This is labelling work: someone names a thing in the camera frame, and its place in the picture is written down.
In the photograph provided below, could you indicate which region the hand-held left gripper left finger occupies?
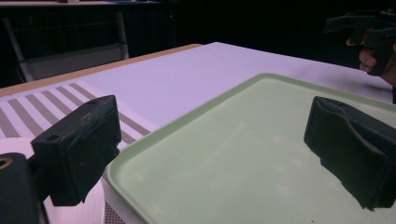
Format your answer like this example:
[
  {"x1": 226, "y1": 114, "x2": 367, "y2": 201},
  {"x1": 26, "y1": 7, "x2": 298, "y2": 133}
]
[{"x1": 30, "y1": 94, "x2": 122, "y2": 207}]

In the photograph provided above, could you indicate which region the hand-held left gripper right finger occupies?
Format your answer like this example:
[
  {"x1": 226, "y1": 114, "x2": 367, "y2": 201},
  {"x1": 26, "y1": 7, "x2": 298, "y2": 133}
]
[{"x1": 304, "y1": 95, "x2": 396, "y2": 211}]

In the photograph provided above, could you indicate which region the striped white cloth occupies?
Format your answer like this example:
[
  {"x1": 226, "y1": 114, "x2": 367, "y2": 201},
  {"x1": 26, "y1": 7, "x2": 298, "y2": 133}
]
[{"x1": 0, "y1": 81, "x2": 160, "y2": 224}]

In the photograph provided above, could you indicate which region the grey chair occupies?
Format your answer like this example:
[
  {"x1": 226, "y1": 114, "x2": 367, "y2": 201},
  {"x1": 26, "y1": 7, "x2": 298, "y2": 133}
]
[{"x1": 1, "y1": 11, "x2": 130, "y2": 83}]

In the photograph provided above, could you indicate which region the light green plastic tray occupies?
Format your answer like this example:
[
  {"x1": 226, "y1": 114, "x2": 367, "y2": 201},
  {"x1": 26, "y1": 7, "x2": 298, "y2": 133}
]
[{"x1": 106, "y1": 73, "x2": 396, "y2": 224}]

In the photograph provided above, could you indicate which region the white tablecloth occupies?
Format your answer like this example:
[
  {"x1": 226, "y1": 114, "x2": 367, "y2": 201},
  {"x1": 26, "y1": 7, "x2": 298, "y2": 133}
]
[{"x1": 81, "y1": 41, "x2": 394, "y2": 132}]

